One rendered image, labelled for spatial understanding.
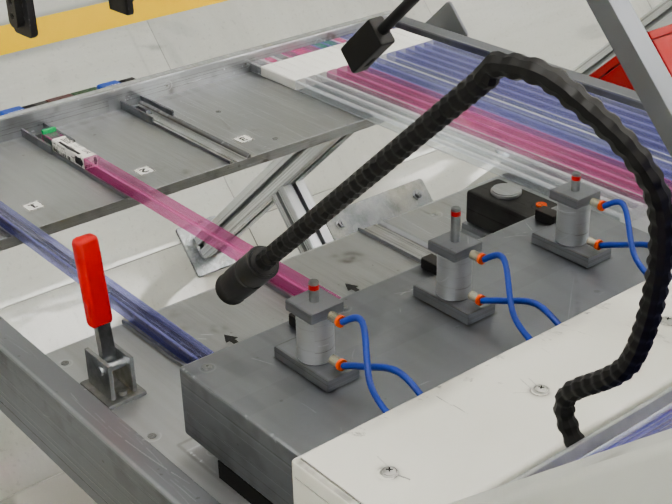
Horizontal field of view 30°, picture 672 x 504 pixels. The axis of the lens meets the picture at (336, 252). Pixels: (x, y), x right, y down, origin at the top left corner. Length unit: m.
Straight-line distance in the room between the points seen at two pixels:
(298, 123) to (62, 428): 0.51
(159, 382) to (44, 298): 1.15
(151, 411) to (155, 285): 1.24
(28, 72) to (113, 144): 0.93
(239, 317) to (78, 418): 0.16
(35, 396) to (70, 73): 1.35
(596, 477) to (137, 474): 0.39
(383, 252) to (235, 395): 0.30
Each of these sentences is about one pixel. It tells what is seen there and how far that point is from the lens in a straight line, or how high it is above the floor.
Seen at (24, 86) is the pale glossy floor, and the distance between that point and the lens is 2.12.
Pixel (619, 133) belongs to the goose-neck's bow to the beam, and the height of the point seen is 1.52.
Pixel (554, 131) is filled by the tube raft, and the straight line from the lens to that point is 1.18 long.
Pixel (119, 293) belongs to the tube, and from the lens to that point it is 0.92.
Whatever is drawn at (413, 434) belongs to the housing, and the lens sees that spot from 0.64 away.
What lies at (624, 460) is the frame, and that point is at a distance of 0.40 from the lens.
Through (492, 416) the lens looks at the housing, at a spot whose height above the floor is 1.29.
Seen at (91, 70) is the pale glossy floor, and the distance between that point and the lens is 2.17.
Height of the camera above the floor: 1.81
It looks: 55 degrees down
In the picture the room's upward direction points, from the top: 53 degrees clockwise
